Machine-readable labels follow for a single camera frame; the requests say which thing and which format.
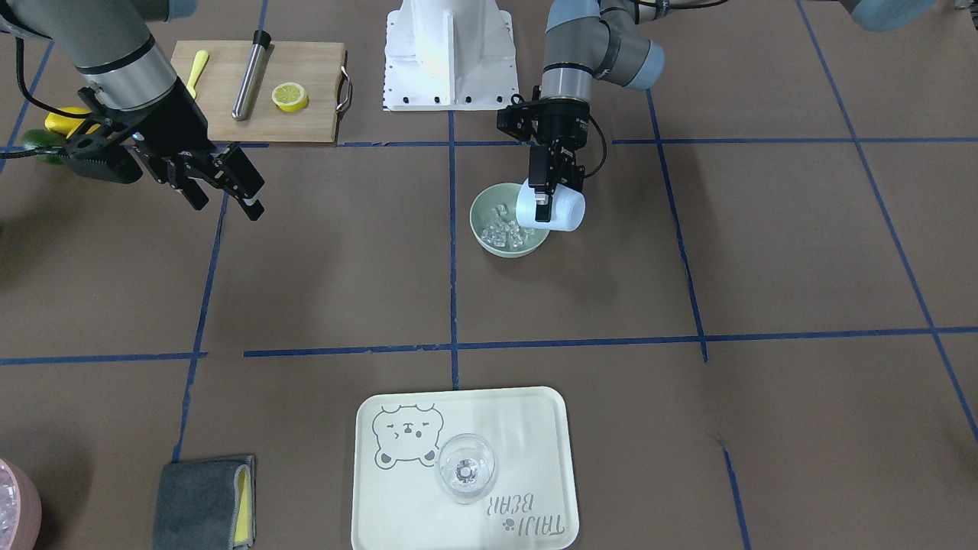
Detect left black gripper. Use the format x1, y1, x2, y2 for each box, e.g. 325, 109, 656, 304
497, 98, 590, 224

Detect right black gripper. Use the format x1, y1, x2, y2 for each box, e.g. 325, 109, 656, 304
63, 78, 265, 222

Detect light blue plastic cup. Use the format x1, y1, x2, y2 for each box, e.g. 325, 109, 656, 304
514, 180, 586, 232

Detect green ceramic bowl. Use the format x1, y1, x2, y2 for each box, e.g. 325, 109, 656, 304
468, 182, 549, 258

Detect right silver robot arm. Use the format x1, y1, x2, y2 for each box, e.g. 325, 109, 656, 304
2, 1, 264, 222

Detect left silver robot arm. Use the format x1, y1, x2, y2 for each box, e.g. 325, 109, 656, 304
496, 1, 717, 232

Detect ice cubes in green bowl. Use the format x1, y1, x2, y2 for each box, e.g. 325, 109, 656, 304
479, 203, 537, 251

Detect half lemon slice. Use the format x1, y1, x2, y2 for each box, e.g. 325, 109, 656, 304
271, 82, 309, 112

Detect yellow plastic knife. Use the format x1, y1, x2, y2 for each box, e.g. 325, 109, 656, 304
186, 50, 210, 99

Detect wooden cutting board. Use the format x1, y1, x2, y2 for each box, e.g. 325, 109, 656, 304
171, 40, 347, 143

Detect steel muddler rod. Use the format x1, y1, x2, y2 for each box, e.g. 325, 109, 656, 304
231, 29, 271, 121

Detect yellow lemon small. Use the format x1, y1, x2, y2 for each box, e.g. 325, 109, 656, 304
44, 105, 90, 138

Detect clear wine glass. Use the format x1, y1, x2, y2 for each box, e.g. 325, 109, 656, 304
436, 434, 498, 505

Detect grey folded cloth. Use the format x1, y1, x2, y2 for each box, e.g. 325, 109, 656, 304
151, 454, 256, 549

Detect cream bear tray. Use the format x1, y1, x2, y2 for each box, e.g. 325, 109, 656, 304
351, 387, 580, 549

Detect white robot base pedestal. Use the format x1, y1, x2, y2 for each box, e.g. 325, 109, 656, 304
382, 1, 520, 112

